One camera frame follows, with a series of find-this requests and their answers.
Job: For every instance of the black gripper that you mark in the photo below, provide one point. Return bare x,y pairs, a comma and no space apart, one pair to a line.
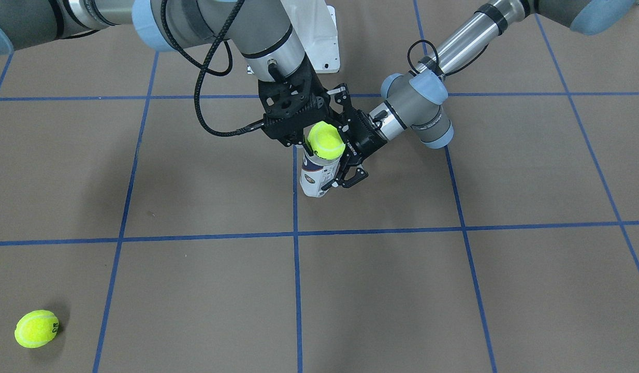
320,101
364,135

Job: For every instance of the yellow tennis ball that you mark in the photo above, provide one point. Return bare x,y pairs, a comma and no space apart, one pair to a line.
325,142
36,329

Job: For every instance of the tennis ball can holder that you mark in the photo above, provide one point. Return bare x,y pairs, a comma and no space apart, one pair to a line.
317,172

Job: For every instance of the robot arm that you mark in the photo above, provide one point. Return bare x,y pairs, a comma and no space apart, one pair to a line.
193,29
414,100

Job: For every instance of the brown paper table cover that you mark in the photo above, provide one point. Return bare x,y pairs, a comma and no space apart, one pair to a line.
161,248

